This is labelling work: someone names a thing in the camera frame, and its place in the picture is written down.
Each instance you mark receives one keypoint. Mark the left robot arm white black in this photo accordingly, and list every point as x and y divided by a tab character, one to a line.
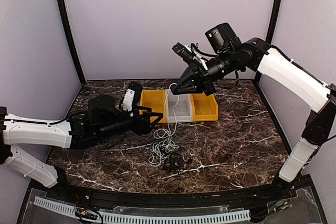
101	120

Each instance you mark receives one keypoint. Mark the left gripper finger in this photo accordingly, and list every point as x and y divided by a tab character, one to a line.
154	119
140	110

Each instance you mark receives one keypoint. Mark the black frame post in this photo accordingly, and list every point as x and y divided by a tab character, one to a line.
273	21
70	41

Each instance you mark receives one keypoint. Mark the yellow bin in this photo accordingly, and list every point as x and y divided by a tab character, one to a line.
155	99
205	108

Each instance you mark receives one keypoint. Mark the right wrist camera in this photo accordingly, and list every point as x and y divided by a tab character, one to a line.
189	56

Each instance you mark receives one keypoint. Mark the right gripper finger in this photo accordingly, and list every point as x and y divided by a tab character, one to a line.
190	77
187	87

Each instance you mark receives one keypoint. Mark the right black frame post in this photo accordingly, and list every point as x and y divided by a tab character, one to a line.
273	21

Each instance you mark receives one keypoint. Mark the white translucent bin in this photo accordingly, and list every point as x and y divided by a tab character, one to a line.
178	108

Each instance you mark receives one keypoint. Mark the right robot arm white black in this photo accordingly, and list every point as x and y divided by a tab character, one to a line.
232	55

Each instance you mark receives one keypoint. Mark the white slotted cable duct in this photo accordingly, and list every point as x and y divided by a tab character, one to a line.
133	215

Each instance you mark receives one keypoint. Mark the black front rail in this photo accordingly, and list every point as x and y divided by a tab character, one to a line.
255	198

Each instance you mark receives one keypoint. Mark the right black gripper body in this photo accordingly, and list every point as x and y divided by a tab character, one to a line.
207	81

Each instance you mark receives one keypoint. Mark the left black frame post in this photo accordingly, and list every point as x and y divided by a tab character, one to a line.
70	41

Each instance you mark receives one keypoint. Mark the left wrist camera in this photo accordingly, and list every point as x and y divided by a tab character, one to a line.
131	98

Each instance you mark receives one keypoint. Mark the yellow bin front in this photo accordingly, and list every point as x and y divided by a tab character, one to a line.
205	108

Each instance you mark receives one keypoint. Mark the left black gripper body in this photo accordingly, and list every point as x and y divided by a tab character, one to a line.
138	129

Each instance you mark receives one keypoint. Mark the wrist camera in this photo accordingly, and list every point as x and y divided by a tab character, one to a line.
189	56
131	98

